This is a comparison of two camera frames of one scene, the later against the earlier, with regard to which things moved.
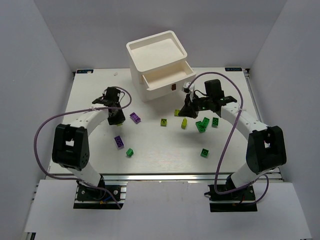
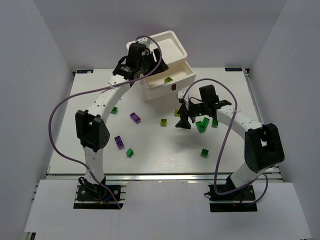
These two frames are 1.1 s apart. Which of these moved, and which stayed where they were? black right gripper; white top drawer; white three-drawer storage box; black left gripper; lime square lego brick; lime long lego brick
Moved: black right gripper; black left gripper
Stayed: lime long lego brick; lime square lego brick; white top drawer; white three-drawer storage box
